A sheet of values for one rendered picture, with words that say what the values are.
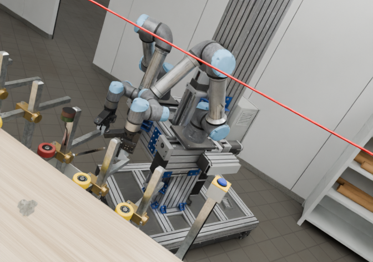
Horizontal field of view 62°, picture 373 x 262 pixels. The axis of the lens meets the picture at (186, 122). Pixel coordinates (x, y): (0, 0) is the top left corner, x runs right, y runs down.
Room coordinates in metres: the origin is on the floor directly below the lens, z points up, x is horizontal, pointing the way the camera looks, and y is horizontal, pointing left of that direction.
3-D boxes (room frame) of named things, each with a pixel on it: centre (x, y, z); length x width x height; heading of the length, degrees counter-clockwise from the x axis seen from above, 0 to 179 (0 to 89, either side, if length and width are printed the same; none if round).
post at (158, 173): (1.13, 0.02, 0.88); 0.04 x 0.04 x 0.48; 76
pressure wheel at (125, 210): (1.03, 0.08, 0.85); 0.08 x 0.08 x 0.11
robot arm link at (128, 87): (1.71, 0.42, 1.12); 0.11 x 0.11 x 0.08; 83
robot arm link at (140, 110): (1.27, 0.22, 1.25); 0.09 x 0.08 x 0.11; 129
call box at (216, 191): (1.06, -0.24, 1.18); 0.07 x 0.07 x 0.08; 76
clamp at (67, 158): (1.25, 0.52, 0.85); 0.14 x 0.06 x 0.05; 76
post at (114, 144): (1.19, 0.26, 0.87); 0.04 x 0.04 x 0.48; 76
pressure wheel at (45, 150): (1.18, 0.56, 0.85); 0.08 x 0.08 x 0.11
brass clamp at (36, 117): (1.32, 0.76, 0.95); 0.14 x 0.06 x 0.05; 76
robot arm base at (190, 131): (1.69, -0.07, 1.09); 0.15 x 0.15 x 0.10
